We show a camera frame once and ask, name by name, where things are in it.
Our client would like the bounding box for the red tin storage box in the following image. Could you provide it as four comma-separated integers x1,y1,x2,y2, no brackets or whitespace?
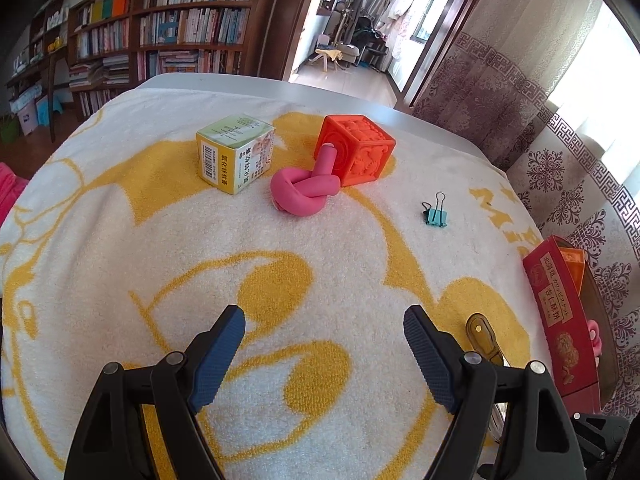
523,235,620,414

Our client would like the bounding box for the large silver metal clamp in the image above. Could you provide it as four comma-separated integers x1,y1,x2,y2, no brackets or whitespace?
465,313,508,442

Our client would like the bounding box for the pink knotted foam tube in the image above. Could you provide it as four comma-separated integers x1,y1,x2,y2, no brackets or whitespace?
587,320,602,358

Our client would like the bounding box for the yellow white towel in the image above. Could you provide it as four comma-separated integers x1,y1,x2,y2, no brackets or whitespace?
1,89,549,479

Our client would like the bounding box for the pink cloth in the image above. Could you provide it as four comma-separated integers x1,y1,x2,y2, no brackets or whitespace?
0,162,28,224

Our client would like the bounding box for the wooden bookshelf with books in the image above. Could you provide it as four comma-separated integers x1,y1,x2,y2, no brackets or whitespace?
1,0,264,134

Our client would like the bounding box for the patterned white purple curtain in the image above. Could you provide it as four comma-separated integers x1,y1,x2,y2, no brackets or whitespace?
413,0,639,418

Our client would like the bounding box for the small wooden stool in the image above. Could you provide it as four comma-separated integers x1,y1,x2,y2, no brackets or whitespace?
308,47,343,73

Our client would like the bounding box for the red orange embossed cube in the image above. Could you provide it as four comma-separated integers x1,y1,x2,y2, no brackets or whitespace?
314,115,396,186

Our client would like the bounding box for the light orange duck cube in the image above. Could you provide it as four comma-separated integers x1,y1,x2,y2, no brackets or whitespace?
560,247,587,295

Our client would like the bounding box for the wooden door frame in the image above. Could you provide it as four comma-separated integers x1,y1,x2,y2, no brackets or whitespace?
257,0,311,80

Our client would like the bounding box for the green yellow medicine box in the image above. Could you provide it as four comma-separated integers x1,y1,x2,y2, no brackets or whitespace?
195,114,274,195

